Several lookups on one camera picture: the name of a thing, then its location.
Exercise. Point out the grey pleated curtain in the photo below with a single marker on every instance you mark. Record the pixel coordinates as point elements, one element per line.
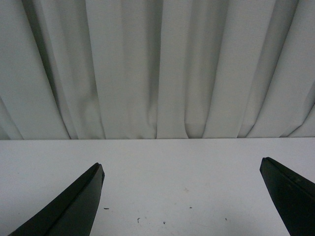
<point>156,69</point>

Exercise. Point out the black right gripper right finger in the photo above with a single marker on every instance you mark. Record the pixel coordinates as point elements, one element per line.
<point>293,196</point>

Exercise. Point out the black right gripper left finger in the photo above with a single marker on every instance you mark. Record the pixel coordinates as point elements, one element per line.
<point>71,213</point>

